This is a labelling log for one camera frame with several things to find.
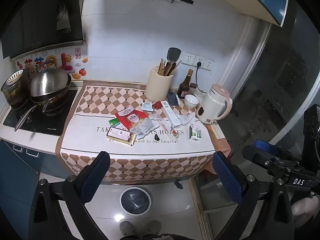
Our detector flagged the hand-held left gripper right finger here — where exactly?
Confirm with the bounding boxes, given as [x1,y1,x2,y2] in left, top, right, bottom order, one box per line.
[212,151,295,240]

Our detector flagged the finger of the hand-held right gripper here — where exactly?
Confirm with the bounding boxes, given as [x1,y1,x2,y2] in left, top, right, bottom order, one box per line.
[241,144,278,170]
[254,139,300,162]

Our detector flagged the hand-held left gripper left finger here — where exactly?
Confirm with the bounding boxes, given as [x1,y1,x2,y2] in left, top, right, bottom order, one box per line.
[28,151,111,240]

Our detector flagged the round grey trash bin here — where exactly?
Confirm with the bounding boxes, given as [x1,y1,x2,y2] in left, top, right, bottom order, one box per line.
[119,186,153,216]

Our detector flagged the green and white small box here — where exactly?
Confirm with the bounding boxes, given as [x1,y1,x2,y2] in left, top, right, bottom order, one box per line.
[188,125,204,142]

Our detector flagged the long white box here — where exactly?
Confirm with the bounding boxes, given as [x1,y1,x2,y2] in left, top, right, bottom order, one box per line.
[161,100,182,129]

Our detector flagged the person's right forearm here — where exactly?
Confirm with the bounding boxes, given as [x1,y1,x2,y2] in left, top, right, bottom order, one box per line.
[291,196,320,216]

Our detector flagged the yellow flat box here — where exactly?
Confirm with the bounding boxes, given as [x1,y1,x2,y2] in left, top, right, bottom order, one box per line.
[106,126,137,146]

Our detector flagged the green packet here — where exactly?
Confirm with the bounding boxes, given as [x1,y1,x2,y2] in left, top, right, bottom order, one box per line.
[108,119,123,131]

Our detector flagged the white electric kettle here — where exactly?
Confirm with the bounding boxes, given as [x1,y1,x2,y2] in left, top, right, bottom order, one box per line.
[195,84,233,125]

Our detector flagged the small clear wrapper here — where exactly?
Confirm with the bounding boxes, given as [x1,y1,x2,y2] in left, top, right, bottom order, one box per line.
[167,130,181,143]

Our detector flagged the black induction cooktop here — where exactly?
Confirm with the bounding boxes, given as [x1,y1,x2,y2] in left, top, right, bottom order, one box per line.
[3,89,80,137]

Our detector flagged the sliding glass door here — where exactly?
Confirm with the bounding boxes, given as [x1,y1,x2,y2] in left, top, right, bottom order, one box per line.
[222,5,320,173]

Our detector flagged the red snack packet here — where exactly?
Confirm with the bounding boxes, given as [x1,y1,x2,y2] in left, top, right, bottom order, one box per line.
[114,110,150,130]

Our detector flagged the clear plastic wrapper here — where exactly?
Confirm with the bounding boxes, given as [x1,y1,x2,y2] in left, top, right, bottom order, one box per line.
[129,117,160,141]

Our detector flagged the blue lower cabinet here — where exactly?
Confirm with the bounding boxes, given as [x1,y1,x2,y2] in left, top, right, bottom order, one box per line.
[0,140,66,240]

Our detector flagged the blue cabinet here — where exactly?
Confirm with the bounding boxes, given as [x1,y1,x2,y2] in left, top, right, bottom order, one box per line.
[0,140,66,240]
[234,0,290,28]

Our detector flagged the checkered tablecloth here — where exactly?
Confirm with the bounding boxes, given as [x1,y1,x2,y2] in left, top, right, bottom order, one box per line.
[55,85,232,182]

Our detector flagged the white ceramic bowl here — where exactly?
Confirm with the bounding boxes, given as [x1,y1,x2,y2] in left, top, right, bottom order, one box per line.
[184,94,200,109]

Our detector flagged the dark smartphone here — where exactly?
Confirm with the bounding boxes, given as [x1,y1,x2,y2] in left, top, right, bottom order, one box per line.
[166,92,179,106]

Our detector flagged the dark sauce bottle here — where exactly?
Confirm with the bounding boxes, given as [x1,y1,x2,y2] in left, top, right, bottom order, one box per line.
[177,69,194,99]

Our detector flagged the stainless steel bowl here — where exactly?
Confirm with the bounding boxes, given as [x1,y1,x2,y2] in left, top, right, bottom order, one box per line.
[30,66,71,97]

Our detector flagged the cream utensil holder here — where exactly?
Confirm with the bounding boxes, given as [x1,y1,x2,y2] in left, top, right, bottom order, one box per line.
[145,66,174,102]

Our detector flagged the glass-lidded cooking pot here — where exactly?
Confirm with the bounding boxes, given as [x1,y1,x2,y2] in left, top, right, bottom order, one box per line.
[1,70,32,110]

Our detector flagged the bundle of wooden chopsticks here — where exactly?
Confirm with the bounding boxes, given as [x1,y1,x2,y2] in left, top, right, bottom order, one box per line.
[157,58,182,77]

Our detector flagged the grey spatula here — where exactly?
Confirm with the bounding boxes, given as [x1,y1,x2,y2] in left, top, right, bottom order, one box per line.
[167,47,182,64]

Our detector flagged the blue upper cabinet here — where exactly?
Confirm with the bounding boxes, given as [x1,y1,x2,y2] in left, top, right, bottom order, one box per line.
[234,0,290,28]

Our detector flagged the black range hood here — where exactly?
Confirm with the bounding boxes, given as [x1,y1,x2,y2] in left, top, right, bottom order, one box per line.
[0,0,87,59]

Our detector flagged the dark wok with handle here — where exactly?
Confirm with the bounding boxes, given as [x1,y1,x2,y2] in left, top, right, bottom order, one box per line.
[14,80,72,132]

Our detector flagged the black plug and cable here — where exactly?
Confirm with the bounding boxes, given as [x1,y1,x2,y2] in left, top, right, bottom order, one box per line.
[195,61,208,94]

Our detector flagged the colourful wall stickers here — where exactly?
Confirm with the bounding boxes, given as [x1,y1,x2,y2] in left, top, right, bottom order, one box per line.
[15,47,89,80]

